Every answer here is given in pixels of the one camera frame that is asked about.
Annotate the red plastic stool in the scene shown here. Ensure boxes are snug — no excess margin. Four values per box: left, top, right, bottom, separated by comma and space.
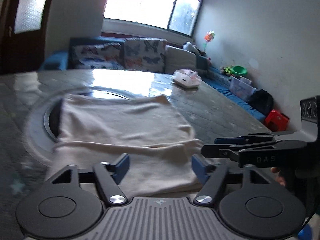
264, 109, 290, 132

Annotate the colourful pinwheel toy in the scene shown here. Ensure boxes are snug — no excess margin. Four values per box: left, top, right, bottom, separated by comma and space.
203, 30, 215, 52

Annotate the plain grey cushion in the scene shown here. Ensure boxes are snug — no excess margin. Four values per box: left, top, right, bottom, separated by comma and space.
164, 46, 196, 74

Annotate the white plush toy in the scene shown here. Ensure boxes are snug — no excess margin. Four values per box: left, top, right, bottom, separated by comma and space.
183, 42, 200, 55

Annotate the black backpack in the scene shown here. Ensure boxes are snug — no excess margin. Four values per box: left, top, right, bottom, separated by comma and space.
248, 89, 274, 116

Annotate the dark wooden door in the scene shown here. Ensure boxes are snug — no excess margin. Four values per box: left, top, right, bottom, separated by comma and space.
1, 0, 52, 75

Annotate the person's right hand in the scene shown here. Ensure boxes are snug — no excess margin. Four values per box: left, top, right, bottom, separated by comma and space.
271, 167, 286, 186

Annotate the blue corner sofa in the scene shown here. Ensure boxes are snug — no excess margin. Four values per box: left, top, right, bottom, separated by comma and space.
40, 37, 269, 122

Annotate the butterfly cushion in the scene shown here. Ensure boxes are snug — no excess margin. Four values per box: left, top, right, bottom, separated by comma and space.
71, 42, 125, 70
124, 37, 167, 73

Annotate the butterfly cushion right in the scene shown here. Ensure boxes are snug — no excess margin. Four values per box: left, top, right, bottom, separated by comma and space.
124, 37, 167, 73

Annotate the clear plastic storage box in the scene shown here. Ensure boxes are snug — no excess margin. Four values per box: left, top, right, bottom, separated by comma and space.
229, 76, 257, 102

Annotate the green plastic bowl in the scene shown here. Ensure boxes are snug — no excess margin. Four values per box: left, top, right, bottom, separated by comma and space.
231, 66, 247, 77

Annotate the window with green frame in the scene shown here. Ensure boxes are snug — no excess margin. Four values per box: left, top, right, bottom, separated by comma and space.
104, 0, 203, 36

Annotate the blue plastic stool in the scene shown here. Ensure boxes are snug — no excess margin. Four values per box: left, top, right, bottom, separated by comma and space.
297, 224, 313, 240

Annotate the cream white garment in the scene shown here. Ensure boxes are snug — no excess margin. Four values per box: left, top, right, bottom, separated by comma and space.
47, 96, 202, 198

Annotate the pink white tissue pack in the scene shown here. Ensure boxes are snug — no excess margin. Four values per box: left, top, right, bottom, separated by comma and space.
172, 69, 202, 89

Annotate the butterfly cushion left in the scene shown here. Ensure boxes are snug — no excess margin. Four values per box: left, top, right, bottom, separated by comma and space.
71, 42, 125, 70

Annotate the round black induction cooktop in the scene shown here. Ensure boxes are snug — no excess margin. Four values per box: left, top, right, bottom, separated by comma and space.
23, 86, 137, 166

